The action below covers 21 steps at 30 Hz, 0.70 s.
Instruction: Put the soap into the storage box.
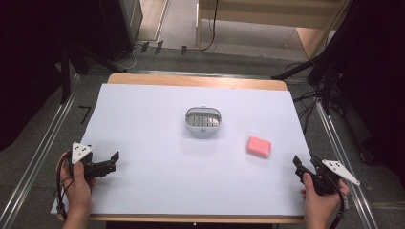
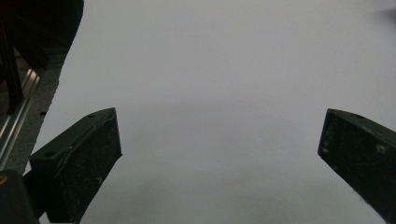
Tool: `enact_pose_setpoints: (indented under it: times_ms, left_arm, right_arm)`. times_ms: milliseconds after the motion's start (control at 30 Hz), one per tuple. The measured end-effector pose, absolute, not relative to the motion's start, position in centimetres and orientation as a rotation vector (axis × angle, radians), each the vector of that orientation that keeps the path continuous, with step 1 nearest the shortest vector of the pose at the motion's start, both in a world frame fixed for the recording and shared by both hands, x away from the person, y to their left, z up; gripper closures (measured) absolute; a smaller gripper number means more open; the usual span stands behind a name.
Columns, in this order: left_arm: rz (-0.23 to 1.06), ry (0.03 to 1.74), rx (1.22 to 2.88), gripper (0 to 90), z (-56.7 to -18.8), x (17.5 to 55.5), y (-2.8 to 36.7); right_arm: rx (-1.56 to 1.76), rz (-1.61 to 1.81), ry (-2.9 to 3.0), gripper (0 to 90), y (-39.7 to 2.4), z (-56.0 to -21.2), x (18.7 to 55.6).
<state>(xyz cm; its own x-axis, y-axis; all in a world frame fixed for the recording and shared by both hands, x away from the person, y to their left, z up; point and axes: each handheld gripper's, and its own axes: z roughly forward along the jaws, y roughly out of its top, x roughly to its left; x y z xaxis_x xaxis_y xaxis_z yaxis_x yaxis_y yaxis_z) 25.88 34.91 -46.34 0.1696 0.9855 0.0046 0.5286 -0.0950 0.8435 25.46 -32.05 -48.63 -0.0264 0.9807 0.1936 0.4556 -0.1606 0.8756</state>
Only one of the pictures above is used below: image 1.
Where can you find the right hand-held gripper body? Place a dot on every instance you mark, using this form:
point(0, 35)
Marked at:
point(337, 169)

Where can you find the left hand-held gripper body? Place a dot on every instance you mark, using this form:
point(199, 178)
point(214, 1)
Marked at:
point(79, 152)

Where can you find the person's right hand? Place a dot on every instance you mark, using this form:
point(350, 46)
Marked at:
point(319, 200)

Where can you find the person's left hand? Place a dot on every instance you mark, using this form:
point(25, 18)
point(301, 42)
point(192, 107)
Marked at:
point(78, 190)

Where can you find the pink soap bar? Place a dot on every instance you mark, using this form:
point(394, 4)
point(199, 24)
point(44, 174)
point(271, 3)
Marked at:
point(259, 146)

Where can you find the white table sheet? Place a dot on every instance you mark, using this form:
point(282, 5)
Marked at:
point(178, 168)

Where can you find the black metal stand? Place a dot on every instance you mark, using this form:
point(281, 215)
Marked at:
point(65, 76)
point(324, 82)

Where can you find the white soap dish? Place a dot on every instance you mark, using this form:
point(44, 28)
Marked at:
point(203, 118)

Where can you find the dark curtain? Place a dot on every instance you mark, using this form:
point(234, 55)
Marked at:
point(31, 57)
point(375, 79)

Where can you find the black cabinet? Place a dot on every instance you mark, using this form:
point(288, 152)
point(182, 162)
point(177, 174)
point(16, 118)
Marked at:
point(121, 28)

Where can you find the light wooden shelf unit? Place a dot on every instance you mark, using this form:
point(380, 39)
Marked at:
point(270, 14)

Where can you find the metal floor rail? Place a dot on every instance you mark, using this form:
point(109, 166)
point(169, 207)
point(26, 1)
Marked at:
point(203, 74)
point(35, 162)
point(344, 159)

